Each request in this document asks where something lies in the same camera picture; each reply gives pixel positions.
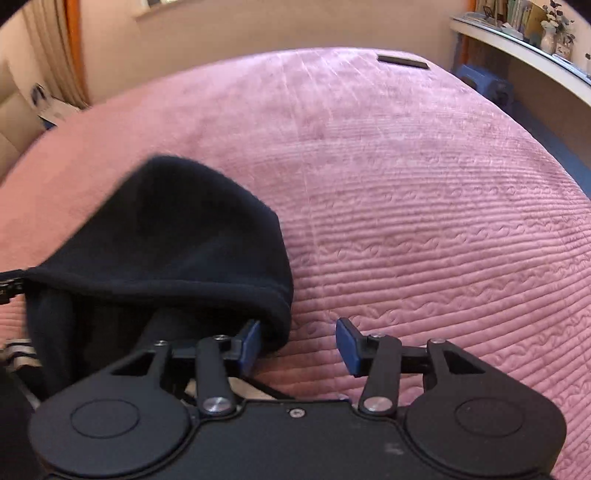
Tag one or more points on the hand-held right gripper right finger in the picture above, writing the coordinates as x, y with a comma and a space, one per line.
347, 344

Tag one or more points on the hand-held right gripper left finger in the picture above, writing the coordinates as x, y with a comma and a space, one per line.
250, 345

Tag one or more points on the dark navy hooded garment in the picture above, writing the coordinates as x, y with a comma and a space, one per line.
157, 249

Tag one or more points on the pink quilted bedspread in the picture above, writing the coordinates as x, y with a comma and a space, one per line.
406, 198

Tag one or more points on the striped cloth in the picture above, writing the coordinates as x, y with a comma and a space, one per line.
18, 353

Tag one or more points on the small black flat object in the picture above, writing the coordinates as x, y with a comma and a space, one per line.
402, 61

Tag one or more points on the blue plastic stool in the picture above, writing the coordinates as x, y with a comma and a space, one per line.
485, 81

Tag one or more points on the white printed box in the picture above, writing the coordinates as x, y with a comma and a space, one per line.
53, 107

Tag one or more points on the cream padded headboard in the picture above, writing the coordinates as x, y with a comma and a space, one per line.
14, 124

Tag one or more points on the beige curtain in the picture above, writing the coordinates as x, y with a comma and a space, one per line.
51, 50

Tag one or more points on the row of books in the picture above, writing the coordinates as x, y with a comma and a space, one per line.
512, 14

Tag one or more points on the white vase with flowers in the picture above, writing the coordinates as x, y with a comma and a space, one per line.
550, 34

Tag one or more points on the white wall shelf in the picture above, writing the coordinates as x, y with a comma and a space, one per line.
517, 48

